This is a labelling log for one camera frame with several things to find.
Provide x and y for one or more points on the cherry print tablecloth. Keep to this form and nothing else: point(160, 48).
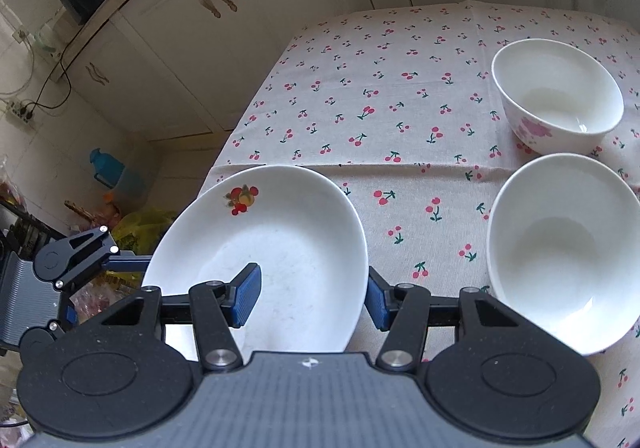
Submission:
point(400, 103)

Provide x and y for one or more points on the white power strip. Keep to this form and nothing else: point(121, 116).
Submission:
point(19, 112)

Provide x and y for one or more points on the blue plastic jug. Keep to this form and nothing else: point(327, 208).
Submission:
point(117, 173)

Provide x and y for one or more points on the white bowl pink flower print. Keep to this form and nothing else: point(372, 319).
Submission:
point(550, 78)
point(550, 253)

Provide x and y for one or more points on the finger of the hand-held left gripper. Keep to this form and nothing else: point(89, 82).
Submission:
point(100, 255)
point(71, 314)

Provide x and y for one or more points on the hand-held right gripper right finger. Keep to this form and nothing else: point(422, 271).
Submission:
point(376, 308)

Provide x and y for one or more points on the small white fruit-print plate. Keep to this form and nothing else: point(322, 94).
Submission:
point(300, 228)

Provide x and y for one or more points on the yellow-green plastic bag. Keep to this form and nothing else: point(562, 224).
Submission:
point(145, 228)

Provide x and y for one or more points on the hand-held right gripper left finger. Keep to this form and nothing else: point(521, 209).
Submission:
point(247, 293)

